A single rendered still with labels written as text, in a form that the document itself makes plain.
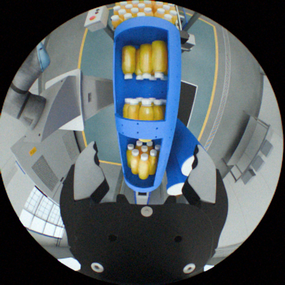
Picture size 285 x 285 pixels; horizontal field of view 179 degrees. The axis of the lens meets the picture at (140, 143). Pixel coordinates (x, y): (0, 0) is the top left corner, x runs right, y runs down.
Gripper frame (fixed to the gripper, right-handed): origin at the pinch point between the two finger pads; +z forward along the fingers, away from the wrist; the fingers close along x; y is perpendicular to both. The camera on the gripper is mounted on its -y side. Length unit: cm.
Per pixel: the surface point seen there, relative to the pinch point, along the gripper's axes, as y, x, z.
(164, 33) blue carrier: -36.0, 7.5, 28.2
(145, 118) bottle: 4.2, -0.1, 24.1
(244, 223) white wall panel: 219, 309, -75
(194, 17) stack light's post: -80, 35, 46
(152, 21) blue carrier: -32.9, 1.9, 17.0
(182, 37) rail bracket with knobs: -45, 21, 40
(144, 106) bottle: -0.2, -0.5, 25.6
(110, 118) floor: 38, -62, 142
